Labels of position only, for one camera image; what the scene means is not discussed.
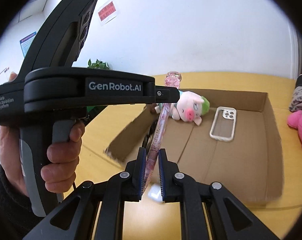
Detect pig plush with teal shirt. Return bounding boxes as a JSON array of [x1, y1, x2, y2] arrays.
[[169, 91, 210, 126]]

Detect white earbuds case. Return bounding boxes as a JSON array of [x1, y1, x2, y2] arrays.
[[148, 184, 163, 203]]

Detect brown cardboard box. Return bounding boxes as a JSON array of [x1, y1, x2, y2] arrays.
[[104, 88, 284, 203]]

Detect person's left hand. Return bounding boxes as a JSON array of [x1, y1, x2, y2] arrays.
[[0, 71, 86, 197]]

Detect green potted plant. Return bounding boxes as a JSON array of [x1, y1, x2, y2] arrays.
[[88, 59, 111, 70]]

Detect black sunglasses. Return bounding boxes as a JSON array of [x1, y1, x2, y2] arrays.
[[141, 120, 158, 155]]

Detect pink transparent pen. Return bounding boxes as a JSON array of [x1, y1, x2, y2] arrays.
[[143, 72, 181, 193]]

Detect beige printed cloth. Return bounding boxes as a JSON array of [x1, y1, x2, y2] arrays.
[[289, 74, 302, 112]]

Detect white clear phone case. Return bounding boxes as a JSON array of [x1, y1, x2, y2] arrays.
[[210, 106, 237, 142]]

